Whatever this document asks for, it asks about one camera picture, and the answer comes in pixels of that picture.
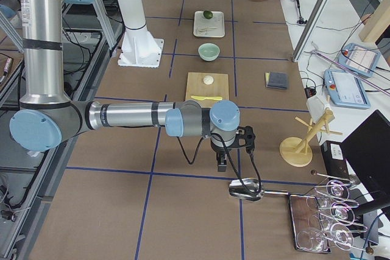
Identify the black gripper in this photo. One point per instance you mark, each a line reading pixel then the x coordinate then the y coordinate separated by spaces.
pixel 220 152

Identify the white steamed bun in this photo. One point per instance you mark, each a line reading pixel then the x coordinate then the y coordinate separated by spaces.
pixel 208 80

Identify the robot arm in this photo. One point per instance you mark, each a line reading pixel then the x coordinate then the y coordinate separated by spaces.
pixel 48 117

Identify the light green bowl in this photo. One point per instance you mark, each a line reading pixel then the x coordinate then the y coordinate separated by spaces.
pixel 209 51

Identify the metal scoop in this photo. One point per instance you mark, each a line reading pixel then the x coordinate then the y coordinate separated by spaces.
pixel 251 189

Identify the yellow plastic knife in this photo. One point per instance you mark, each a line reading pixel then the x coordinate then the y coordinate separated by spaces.
pixel 202 98

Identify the wooden mug tree stand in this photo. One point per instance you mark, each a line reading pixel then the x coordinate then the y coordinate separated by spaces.
pixel 296 151

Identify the bamboo cutting board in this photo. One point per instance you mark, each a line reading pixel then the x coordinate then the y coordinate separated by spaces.
pixel 195 85

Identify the grey folded cloth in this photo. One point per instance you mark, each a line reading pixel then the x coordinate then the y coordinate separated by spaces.
pixel 276 80

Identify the black glass rack tray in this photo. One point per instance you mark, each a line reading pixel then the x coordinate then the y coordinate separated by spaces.
pixel 304 213

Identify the clear wine glass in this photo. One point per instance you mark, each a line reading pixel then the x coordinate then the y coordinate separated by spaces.
pixel 311 240

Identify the cream bear serving tray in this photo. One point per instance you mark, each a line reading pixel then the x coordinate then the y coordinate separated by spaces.
pixel 216 21

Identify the near blue teach pendant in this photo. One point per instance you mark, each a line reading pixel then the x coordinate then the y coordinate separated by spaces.
pixel 345 90

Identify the blue teach pendant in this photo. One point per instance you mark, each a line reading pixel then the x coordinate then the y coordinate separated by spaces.
pixel 345 90
pixel 359 59

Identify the green avocado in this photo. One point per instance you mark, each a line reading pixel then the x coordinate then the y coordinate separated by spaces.
pixel 207 14

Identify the black monitor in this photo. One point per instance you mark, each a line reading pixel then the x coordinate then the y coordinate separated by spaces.
pixel 367 151

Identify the far blue teach pendant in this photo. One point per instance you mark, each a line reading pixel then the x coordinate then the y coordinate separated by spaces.
pixel 359 59

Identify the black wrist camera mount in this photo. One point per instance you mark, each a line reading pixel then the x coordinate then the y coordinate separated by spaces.
pixel 244 137

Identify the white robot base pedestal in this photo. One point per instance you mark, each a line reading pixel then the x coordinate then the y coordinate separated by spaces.
pixel 139 48

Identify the aluminium frame post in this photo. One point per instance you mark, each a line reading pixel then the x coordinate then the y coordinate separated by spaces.
pixel 309 29

